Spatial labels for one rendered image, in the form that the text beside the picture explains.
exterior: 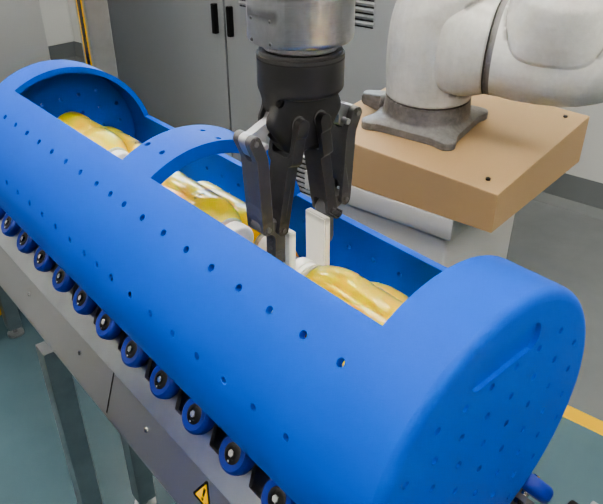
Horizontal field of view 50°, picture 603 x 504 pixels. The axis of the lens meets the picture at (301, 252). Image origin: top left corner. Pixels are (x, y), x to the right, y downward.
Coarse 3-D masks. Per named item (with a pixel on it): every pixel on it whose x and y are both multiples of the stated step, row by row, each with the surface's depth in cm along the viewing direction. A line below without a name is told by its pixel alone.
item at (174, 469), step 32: (0, 256) 119; (32, 288) 108; (32, 320) 109; (64, 320) 100; (64, 352) 100; (96, 384) 93; (128, 416) 86; (160, 448) 81; (160, 480) 82; (192, 480) 76; (256, 480) 70
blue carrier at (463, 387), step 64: (64, 64) 101; (0, 128) 93; (64, 128) 83; (128, 128) 116; (192, 128) 77; (0, 192) 95; (64, 192) 78; (128, 192) 70; (64, 256) 80; (128, 256) 67; (192, 256) 60; (256, 256) 56; (384, 256) 76; (128, 320) 69; (192, 320) 59; (256, 320) 53; (320, 320) 50; (448, 320) 46; (512, 320) 46; (576, 320) 55; (192, 384) 61; (256, 384) 53; (320, 384) 48; (384, 384) 45; (448, 384) 43; (512, 384) 51; (256, 448) 55; (320, 448) 48; (384, 448) 44; (448, 448) 47; (512, 448) 57
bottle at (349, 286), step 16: (304, 272) 64; (320, 272) 62; (336, 272) 61; (352, 272) 62; (336, 288) 60; (352, 288) 59; (368, 288) 59; (352, 304) 58; (368, 304) 57; (384, 304) 57; (400, 304) 58; (384, 320) 56
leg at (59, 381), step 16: (48, 352) 135; (48, 368) 137; (64, 368) 139; (48, 384) 141; (64, 384) 141; (64, 400) 143; (64, 416) 144; (80, 416) 147; (64, 432) 146; (80, 432) 149; (64, 448) 152; (80, 448) 151; (80, 464) 153; (80, 480) 155; (96, 480) 158; (80, 496) 157; (96, 496) 161
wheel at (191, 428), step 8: (192, 400) 74; (184, 408) 75; (192, 408) 74; (200, 408) 73; (184, 416) 74; (192, 416) 73; (200, 416) 73; (208, 416) 72; (184, 424) 74; (192, 424) 73; (200, 424) 72; (208, 424) 72; (192, 432) 73; (200, 432) 73
